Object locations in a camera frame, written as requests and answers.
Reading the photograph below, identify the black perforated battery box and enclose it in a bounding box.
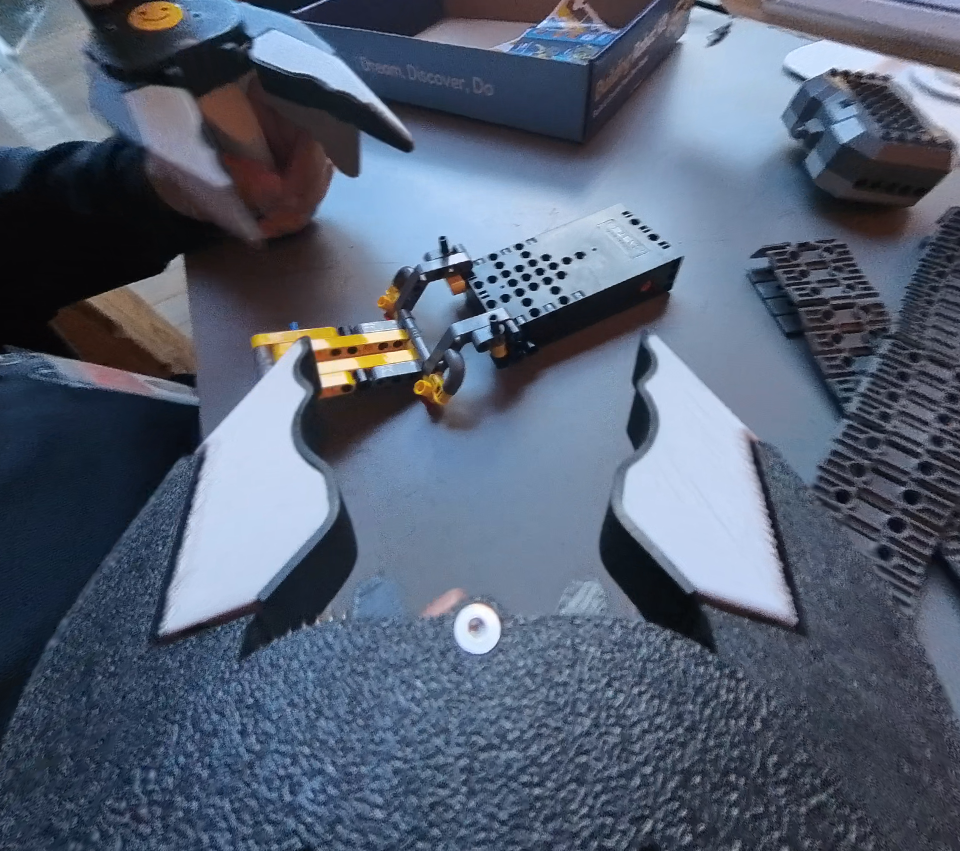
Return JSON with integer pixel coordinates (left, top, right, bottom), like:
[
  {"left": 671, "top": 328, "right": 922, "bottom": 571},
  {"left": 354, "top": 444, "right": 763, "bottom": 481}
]
[{"left": 465, "top": 202, "right": 686, "bottom": 370}]

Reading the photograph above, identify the yellow grey brick arm assembly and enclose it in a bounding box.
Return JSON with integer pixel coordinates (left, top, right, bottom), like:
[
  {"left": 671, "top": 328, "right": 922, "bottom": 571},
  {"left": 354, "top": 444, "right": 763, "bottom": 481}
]
[{"left": 251, "top": 234, "right": 520, "bottom": 411}]

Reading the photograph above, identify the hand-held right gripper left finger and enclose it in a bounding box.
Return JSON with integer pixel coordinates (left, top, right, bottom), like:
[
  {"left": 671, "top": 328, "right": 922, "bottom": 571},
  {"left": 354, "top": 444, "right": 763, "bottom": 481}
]
[{"left": 153, "top": 337, "right": 357, "bottom": 642}]

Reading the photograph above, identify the person's left hand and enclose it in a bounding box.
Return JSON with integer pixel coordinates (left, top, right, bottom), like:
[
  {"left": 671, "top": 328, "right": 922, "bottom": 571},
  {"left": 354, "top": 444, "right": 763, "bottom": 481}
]
[{"left": 223, "top": 114, "right": 336, "bottom": 242}]

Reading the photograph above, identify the black cable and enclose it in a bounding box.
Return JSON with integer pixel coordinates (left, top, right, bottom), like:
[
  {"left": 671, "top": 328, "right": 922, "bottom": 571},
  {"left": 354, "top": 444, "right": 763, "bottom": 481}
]
[{"left": 693, "top": 0, "right": 735, "bottom": 47}]

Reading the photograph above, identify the navy cardboard box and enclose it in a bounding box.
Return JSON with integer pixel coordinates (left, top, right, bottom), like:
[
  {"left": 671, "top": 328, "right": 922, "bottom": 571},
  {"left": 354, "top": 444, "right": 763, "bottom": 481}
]
[{"left": 291, "top": 0, "right": 735, "bottom": 145}]

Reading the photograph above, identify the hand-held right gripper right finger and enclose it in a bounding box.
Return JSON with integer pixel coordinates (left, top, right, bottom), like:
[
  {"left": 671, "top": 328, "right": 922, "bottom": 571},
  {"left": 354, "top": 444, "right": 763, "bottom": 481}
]
[{"left": 600, "top": 332, "right": 800, "bottom": 631}]

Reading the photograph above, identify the blue yellow instruction booklet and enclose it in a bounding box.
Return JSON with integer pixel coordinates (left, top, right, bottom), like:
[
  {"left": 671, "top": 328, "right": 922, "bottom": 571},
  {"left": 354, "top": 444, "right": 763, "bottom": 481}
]
[{"left": 491, "top": 0, "right": 618, "bottom": 53}]

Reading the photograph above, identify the person's left forearm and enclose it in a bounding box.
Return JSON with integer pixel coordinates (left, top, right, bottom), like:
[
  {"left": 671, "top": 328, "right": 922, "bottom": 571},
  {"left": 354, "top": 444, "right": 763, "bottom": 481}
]
[{"left": 0, "top": 138, "right": 226, "bottom": 351}]

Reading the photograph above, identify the grey desk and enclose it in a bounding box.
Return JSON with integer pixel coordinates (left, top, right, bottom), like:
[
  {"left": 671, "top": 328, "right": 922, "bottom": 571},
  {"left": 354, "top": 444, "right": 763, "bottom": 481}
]
[{"left": 183, "top": 3, "right": 960, "bottom": 851}]

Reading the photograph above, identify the clear badge holder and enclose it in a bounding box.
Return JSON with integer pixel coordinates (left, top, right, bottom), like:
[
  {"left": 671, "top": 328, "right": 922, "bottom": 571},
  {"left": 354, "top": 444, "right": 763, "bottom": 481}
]
[{"left": 45, "top": 354, "right": 202, "bottom": 411}]

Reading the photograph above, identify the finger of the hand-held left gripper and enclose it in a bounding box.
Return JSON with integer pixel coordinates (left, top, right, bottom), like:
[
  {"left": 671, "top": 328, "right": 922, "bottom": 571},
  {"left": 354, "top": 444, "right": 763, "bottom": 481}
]
[
  {"left": 122, "top": 84, "right": 269, "bottom": 246},
  {"left": 246, "top": 29, "right": 416, "bottom": 179}
]

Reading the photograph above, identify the grey brick motor block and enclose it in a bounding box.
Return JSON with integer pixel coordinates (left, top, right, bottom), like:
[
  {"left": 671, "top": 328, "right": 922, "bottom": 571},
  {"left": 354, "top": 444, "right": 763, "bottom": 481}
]
[{"left": 778, "top": 68, "right": 959, "bottom": 209}]

